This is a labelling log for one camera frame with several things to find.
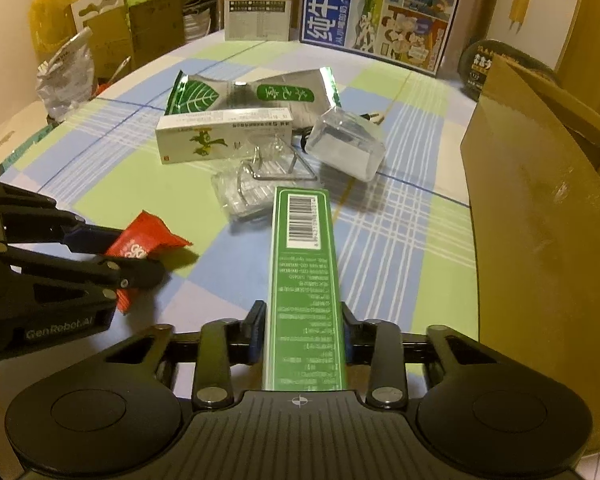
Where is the white green medicine box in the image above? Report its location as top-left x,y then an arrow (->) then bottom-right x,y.
155,106 -> 295,166

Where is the silver green tea packet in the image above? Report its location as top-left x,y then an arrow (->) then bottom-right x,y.
166,67 -> 342,128

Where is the yellow plastic bag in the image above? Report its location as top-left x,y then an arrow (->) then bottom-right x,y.
30,0 -> 96,53

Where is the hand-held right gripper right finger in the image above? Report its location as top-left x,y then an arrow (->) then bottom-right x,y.
341,305 -> 505,408

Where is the cardboard carrier with white handle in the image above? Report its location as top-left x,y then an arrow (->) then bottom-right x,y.
70,0 -> 136,81

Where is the black cable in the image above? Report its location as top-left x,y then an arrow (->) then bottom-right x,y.
292,110 -> 383,153

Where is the beige product box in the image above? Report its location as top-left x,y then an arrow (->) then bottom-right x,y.
224,0 -> 297,42

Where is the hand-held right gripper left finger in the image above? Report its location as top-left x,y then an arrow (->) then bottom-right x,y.
100,301 -> 270,410

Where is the long green box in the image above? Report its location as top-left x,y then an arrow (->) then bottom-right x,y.
261,186 -> 352,391

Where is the clear plastic box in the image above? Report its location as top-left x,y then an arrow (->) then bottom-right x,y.
305,106 -> 387,182

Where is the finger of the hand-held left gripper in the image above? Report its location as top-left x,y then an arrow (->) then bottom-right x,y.
0,241 -> 167,312
0,176 -> 127,256

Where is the round black lidded bowl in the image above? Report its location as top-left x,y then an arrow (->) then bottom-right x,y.
457,39 -> 561,102

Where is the blue milk carton box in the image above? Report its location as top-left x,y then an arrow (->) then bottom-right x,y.
299,0 -> 467,78

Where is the red snack packet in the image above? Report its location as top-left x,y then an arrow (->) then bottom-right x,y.
104,211 -> 193,316

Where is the small brown cardboard box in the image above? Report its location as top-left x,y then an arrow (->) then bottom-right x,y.
127,0 -> 187,68

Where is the checked cloth desktop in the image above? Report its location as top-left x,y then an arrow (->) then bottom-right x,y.
0,30 -> 486,411

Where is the crumpled silver foil bag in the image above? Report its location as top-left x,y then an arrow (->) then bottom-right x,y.
35,27 -> 98,123

